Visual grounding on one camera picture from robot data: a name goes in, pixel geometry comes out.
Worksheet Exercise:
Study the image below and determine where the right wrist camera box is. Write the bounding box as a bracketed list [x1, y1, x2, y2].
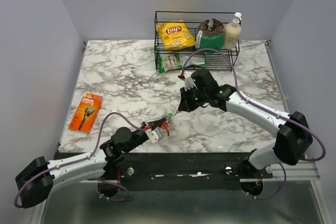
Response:
[183, 71, 196, 91]

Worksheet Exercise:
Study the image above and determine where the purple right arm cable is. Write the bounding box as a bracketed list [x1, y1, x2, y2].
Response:
[180, 48, 327, 200]

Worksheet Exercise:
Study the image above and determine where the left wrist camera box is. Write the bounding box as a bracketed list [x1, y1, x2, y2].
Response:
[145, 127, 165, 144]

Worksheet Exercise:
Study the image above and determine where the yellow Lays chips bag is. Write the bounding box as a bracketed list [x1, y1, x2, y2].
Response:
[155, 20, 196, 51]

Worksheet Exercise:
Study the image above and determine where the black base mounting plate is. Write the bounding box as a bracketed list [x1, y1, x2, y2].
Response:
[100, 153, 271, 191]

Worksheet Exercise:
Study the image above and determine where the green white snack packet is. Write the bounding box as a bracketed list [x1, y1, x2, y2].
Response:
[158, 53, 206, 73]

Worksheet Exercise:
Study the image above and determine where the cream pump lotion bottle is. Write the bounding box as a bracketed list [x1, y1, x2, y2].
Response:
[223, 12, 242, 50]

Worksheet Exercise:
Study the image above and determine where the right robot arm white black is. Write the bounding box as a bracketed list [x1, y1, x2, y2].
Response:
[178, 69, 312, 178]

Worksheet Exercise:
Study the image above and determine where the green brown coffee bag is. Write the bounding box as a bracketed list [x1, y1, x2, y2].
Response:
[195, 18, 224, 51]

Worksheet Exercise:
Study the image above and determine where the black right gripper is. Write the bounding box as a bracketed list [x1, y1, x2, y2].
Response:
[178, 84, 208, 113]

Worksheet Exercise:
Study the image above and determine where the black wire rack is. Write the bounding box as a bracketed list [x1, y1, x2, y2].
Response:
[154, 11, 241, 73]

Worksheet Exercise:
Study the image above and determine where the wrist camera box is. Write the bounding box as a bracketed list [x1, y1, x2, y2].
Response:
[183, 71, 196, 91]
[145, 127, 165, 144]

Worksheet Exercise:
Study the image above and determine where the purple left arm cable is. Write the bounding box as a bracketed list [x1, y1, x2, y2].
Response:
[13, 111, 152, 208]

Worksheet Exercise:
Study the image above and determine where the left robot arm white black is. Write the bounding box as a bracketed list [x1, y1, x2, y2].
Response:
[14, 118, 168, 208]

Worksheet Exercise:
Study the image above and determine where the aluminium frame rail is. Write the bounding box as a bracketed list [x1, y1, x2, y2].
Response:
[41, 158, 321, 183]

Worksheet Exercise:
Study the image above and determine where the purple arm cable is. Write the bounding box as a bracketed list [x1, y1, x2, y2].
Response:
[13, 111, 152, 208]
[180, 48, 327, 200]

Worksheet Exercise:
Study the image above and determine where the orange Gillette razor box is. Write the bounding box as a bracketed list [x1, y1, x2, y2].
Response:
[68, 93, 103, 133]

